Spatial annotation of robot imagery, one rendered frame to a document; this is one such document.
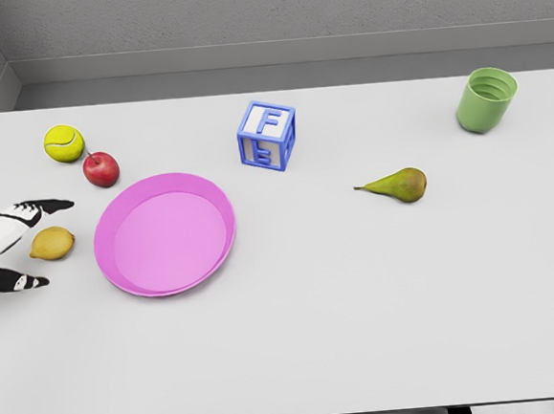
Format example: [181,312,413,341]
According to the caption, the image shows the yellow lemon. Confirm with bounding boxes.
[26,224,78,264]

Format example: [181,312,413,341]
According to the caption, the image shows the pink round plate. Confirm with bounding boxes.
[88,167,242,302]

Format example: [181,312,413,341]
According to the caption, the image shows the yellow tennis ball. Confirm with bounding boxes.
[41,122,87,165]

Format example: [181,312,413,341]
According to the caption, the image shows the red apple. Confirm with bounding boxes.
[80,147,122,190]

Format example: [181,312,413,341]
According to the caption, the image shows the blue letter block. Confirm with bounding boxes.
[233,97,302,176]

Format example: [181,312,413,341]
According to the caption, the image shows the green pear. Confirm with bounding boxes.
[351,165,430,208]

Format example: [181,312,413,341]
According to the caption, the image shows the green cup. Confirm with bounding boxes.
[452,64,522,137]

